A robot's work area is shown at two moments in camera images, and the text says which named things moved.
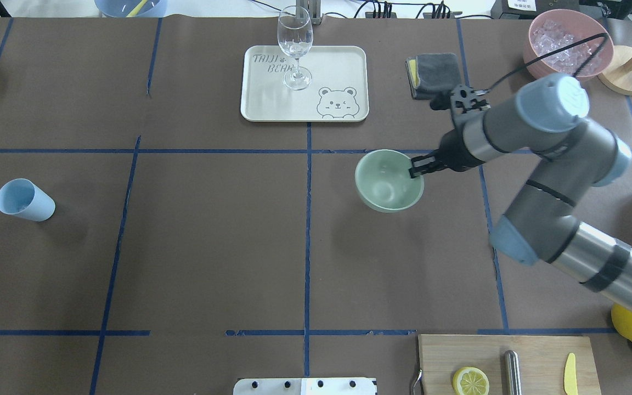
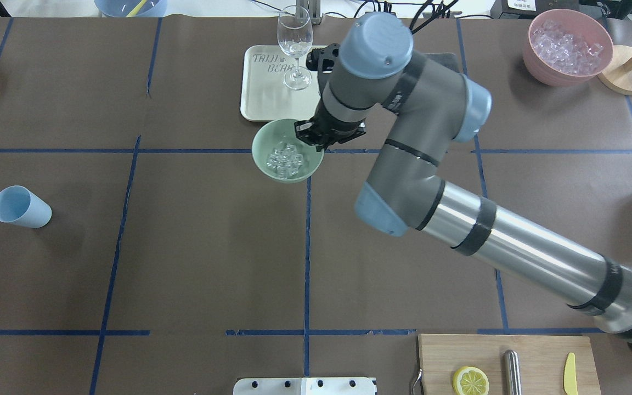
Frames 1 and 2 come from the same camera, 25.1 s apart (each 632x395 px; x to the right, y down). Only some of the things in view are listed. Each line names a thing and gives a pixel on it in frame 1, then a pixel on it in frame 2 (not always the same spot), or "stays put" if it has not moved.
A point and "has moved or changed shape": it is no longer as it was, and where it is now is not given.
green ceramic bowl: x=383 y=182 to x=280 y=155
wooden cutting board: x=543 y=360 stays put
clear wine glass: x=295 y=37 stays put
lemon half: x=470 y=381 stays put
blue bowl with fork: x=131 y=8 stays put
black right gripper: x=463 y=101 to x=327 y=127
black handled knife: x=512 y=380 stays put
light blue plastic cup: x=21 y=196 has moved or changed shape
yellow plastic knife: x=570 y=376 stays put
